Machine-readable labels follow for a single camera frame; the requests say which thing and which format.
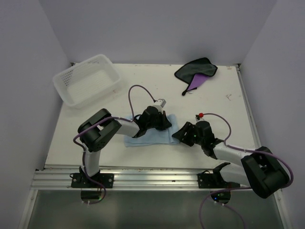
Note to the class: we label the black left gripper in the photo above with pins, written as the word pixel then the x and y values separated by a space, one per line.
pixel 165 122

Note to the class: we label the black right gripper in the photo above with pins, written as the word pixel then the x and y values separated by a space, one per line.
pixel 188 127

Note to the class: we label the light blue towel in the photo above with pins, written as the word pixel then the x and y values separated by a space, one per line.
pixel 156 137

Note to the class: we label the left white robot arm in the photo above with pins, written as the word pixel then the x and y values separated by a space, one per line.
pixel 96 132

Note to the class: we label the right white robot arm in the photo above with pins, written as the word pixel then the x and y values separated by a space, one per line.
pixel 261 172

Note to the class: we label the dark grey purple cloth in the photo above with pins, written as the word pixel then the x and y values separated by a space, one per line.
pixel 195 73

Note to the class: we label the white perforated plastic basket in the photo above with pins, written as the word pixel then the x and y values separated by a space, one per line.
pixel 87 81

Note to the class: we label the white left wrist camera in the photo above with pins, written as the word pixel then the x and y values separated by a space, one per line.
pixel 159 105

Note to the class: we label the aluminium mounting rail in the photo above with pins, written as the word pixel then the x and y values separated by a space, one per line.
pixel 125 179

